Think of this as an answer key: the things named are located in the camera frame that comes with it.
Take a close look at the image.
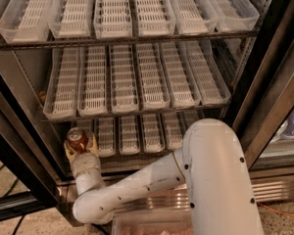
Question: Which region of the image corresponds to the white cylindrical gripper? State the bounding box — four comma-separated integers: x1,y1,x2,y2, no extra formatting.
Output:
64,133,101,178

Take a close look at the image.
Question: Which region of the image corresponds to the red coke can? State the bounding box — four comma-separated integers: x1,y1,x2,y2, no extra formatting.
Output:
67,127,88,154

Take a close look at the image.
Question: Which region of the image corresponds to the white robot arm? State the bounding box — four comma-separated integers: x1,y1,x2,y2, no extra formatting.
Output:
71,118,265,235

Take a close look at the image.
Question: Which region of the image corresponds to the bottom shelf tray one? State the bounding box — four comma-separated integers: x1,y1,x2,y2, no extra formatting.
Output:
72,119,93,139

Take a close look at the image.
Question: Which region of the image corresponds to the shelf tray one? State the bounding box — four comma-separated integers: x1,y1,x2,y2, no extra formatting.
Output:
0,0,53,44
72,119,93,139
43,48,80,119

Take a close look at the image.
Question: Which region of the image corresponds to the bottom shelf tray two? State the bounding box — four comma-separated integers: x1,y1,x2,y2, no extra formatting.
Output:
94,117,116,158

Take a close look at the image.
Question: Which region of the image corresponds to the shelf tray two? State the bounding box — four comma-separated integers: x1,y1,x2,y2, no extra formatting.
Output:
94,117,116,158
77,46,108,117
48,0,94,39

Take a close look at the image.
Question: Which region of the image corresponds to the middle shelf tray two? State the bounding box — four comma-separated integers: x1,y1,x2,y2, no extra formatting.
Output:
77,46,108,117

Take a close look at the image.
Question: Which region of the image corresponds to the middle shelf tray one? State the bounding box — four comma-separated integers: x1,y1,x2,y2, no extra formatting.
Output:
43,48,80,119

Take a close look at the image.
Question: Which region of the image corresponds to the bottom shelf tray four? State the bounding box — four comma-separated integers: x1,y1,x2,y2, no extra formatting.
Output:
141,114,165,153

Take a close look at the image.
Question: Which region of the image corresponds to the shelf tray four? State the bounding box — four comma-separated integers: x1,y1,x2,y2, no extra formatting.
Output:
141,114,165,153
135,43,171,110
134,0,175,36

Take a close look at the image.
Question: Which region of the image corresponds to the middle shelf tray three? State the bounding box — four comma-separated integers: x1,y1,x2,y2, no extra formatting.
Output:
109,44,139,114

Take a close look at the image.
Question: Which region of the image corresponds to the open fridge door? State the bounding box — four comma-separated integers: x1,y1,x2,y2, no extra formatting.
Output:
0,59,62,223

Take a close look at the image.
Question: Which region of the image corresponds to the middle shelf tray four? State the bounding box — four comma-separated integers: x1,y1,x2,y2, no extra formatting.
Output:
135,43,171,110

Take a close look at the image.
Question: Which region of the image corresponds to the bottom shelf tray five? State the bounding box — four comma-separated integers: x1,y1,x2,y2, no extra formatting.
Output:
162,112,183,150

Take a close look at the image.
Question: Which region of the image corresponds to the shelf tray five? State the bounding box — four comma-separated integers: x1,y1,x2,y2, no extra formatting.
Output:
162,112,183,150
170,0,218,35
160,42,201,108

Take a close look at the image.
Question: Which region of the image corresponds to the stainless steel fridge body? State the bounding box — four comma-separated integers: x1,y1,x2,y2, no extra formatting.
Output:
0,0,294,217

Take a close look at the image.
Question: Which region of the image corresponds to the bottom shelf tray six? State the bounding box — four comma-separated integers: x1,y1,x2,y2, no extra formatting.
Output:
182,110,205,128

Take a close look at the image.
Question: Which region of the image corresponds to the shelf tray six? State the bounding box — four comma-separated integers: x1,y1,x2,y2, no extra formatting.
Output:
182,110,205,128
185,40,231,105
209,0,260,32

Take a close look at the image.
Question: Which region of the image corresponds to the middle shelf tray five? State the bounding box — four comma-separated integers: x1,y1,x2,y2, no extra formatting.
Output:
160,42,201,108

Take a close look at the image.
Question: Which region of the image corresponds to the top shelf tray two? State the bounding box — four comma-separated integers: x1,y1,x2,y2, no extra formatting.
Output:
48,0,94,39

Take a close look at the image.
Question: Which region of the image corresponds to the top shelf tray three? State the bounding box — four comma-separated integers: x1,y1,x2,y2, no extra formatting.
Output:
93,0,132,39

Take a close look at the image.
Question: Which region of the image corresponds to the top shelf tray one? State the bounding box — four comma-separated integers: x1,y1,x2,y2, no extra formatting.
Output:
0,0,53,44

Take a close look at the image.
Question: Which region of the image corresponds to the middle shelf tray six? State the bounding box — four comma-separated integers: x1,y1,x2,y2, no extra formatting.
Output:
185,40,231,105

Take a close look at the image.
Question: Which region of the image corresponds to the top shelf tray four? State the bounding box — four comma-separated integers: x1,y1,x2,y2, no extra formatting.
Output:
134,0,175,36

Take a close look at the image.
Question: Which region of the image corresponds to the top shelf tray five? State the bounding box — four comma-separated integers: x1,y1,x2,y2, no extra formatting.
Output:
170,0,218,35

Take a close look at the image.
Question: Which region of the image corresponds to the top shelf tray six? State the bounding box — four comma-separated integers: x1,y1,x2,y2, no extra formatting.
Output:
209,0,260,32

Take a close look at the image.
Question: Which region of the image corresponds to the clear plastic food container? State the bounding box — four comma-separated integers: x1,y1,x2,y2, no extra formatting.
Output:
112,211,193,235

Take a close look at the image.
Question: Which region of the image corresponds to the black cable on floor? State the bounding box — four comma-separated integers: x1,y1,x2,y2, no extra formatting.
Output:
0,164,27,235

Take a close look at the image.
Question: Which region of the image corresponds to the orange cable on floor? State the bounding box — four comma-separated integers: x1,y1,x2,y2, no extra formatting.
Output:
257,202,294,217

